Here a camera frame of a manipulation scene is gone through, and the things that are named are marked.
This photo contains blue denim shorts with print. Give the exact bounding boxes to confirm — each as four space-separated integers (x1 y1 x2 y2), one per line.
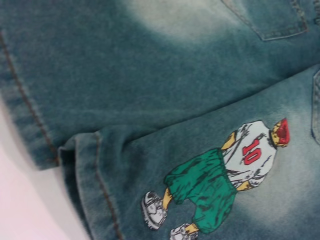
0 0 320 240

